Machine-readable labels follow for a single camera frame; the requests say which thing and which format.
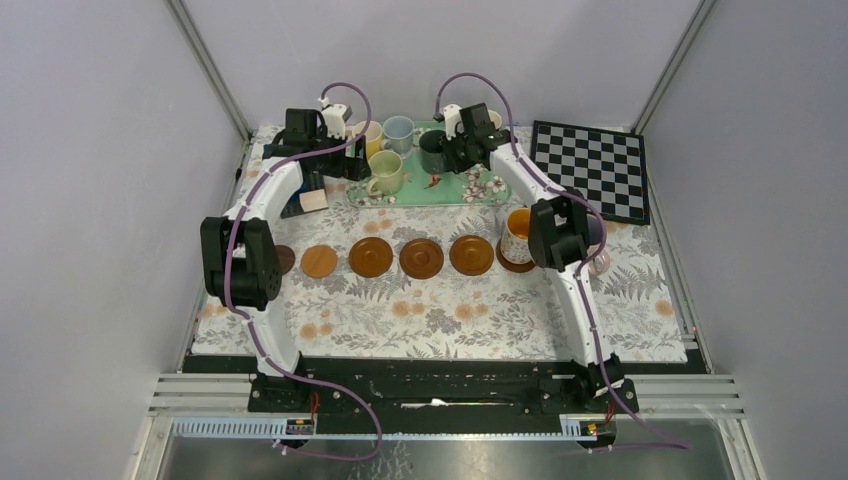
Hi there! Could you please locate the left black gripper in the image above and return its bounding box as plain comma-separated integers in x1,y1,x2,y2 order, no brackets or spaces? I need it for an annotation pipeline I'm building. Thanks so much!
308,127,369,181

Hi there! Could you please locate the dark green mug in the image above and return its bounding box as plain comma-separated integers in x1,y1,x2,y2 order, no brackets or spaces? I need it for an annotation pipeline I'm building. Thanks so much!
419,130,447,175

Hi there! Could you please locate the pale green mug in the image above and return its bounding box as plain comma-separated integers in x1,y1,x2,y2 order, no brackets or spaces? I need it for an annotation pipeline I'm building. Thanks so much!
365,150,404,196

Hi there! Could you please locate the patterned mug orange inside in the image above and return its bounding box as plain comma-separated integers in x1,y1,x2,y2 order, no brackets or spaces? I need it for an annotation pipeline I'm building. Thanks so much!
500,208,532,265

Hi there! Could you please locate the brown wooden coaster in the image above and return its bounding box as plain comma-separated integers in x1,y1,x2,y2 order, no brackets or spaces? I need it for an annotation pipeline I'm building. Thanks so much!
399,238,444,280
495,240,536,274
348,237,393,278
449,235,495,276

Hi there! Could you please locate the small dark wooden coaster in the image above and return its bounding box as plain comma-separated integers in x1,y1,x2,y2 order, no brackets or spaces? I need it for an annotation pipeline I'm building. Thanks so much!
275,245,296,275

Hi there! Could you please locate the small light wooden coaster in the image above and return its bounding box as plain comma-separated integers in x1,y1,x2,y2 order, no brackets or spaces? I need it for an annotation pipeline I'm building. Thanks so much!
300,245,338,279

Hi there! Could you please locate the black white chessboard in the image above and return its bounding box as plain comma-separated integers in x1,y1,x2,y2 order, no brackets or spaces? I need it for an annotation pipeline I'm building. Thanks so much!
530,120,650,225

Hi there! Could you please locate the pink mug purple inside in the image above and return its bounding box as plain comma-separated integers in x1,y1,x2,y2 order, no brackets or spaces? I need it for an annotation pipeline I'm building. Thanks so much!
587,215,612,276

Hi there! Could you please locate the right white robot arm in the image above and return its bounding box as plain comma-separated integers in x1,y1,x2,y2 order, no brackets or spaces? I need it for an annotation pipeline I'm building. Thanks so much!
434,103,625,412

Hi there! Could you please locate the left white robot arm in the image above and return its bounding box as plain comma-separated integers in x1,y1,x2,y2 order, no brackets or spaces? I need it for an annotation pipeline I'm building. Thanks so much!
200,104,371,411

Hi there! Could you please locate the green serving tray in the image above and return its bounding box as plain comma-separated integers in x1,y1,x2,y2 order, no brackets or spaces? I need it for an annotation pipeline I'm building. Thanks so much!
345,121,512,208

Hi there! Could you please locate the light wooden block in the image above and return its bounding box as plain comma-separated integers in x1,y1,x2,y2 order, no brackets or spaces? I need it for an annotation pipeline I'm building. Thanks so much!
298,189,329,213

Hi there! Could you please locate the yellow mug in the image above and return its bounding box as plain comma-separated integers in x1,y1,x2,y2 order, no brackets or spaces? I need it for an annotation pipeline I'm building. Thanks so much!
352,121,384,160

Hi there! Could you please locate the light blue mug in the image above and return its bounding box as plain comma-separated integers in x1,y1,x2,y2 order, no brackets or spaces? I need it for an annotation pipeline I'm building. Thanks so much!
381,116,415,158

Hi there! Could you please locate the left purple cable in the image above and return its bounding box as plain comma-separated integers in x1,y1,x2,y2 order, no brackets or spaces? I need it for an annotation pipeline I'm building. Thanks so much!
223,82,386,463

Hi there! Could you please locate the purple cable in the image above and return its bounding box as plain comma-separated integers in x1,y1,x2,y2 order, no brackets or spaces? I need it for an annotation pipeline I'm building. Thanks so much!
433,72,694,454
223,82,386,463

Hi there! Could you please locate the dark base plate with blocks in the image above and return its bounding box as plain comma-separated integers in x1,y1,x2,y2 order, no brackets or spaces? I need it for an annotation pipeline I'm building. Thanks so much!
280,191,308,219

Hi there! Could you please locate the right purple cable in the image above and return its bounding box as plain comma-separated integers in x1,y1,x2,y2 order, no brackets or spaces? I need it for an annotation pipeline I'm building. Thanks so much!
433,72,694,454

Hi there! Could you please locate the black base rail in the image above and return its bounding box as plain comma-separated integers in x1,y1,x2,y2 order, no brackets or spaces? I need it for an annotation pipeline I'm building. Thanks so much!
181,354,709,439

